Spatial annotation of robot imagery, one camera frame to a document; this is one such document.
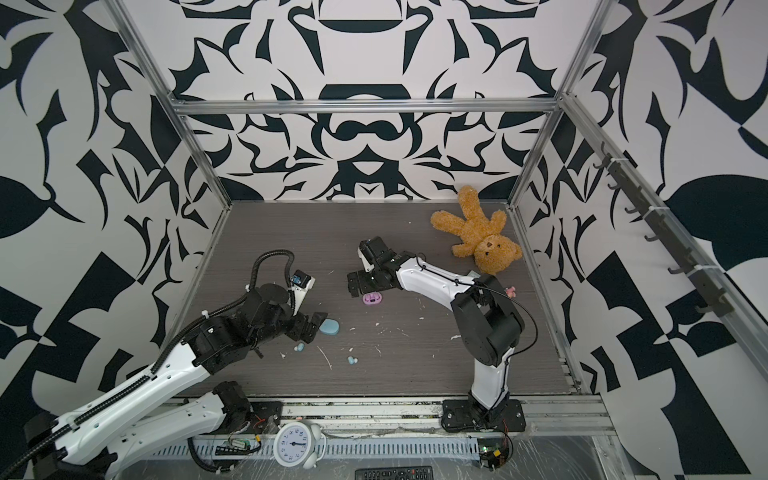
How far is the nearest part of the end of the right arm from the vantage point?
2.20ft

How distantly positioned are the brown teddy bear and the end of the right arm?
1.16 ft

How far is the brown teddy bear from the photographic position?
3.22ft
